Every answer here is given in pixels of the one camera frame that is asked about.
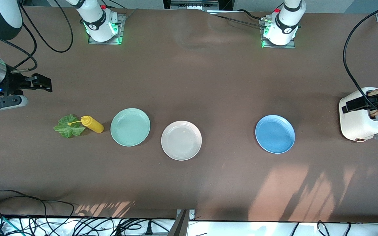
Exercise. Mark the green lettuce leaf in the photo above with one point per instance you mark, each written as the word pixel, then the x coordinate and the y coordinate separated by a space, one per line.
pixel 66 130

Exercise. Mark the black power plug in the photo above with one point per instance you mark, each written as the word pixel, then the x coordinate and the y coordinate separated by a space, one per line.
pixel 148 227

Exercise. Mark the mint green plate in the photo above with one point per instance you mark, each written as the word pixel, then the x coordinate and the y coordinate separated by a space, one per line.
pixel 130 127

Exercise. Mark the blue plate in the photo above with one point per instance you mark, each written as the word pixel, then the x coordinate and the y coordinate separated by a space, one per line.
pixel 274 134

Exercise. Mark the brown bread slice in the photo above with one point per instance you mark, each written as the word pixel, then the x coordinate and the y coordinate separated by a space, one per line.
pixel 373 92

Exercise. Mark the black metal equipment frame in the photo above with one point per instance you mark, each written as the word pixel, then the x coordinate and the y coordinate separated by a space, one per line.
pixel 192 5

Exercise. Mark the yellow mustard squeeze bottle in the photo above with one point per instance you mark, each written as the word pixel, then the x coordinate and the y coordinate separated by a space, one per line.
pixel 94 125

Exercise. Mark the metal table bracket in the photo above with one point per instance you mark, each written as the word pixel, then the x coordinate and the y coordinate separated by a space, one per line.
pixel 182 226

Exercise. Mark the beige plate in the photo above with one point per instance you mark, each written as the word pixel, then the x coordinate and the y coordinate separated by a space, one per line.
pixel 181 141

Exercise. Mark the white toaster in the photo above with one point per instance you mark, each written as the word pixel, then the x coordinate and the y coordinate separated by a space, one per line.
pixel 356 126

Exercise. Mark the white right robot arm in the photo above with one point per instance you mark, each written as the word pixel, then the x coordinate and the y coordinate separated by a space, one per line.
pixel 97 26

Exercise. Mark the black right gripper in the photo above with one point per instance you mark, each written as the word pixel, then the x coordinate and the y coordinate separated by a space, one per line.
pixel 12 82

